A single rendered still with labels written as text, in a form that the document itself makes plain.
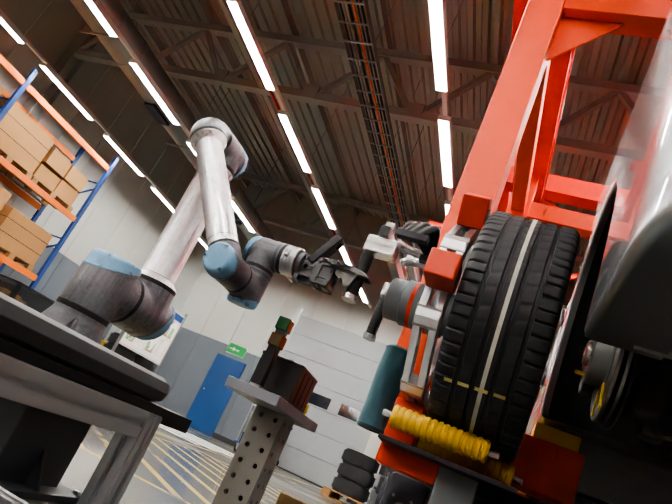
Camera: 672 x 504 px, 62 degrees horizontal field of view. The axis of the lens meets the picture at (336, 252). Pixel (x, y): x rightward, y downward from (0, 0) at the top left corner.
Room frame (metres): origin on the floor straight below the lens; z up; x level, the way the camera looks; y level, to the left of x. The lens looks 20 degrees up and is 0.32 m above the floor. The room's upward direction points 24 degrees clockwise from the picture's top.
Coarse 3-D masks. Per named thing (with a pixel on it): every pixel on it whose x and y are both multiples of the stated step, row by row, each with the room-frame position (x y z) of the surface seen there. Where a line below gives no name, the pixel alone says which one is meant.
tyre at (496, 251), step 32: (512, 224) 1.25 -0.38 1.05; (544, 224) 1.31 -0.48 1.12; (480, 256) 1.21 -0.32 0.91; (512, 256) 1.20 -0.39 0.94; (544, 256) 1.17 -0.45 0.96; (480, 288) 1.20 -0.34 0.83; (544, 288) 1.15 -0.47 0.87; (448, 320) 1.24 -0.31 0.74; (480, 320) 1.20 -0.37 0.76; (512, 320) 1.18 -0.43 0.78; (544, 320) 1.14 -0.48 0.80; (448, 352) 1.25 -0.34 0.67; (480, 352) 1.22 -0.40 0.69; (512, 352) 1.18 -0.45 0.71; (544, 352) 1.15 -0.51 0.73; (448, 384) 1.29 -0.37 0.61; (512, 384) 1.22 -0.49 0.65; (448, 416) 1.38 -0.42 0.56; (480, 416) 1.30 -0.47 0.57; (512, 416) 1.26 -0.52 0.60; (512, 448) 1.33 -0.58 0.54
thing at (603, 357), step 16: (592, 352) 1.29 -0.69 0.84; (608, 352) 1.27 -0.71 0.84; (624, 352) 1.24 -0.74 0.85; (592, 368) 1.30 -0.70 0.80; (608, 368) 1.28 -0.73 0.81; (624, 368) 1.20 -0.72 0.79; (592, 384) 1.34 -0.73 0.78; (608, 384) 1.24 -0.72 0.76; (624, 384) 1.20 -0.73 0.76; (592, 400) 1.44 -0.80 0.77; (608, 400) 1.24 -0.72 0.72; (608, 416) 1.28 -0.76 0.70
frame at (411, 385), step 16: (448, 240) 1.30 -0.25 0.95; (464, 240) 1.29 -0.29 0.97; (464, 256) 1.30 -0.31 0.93; (432, 288) 1.30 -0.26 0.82; (416, 320) 1.31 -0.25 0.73; (432, 320) 1.29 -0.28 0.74; (416, 336) 1.33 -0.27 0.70; (432, 336) 1.31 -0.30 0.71; (416, 352) 1.39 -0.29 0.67; (432, 352) 1.35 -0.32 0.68; (432, 368) 1.74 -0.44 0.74; (400, 384) 1.44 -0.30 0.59; (416, 384) 1.41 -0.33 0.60; (416, 400) 1.61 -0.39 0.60
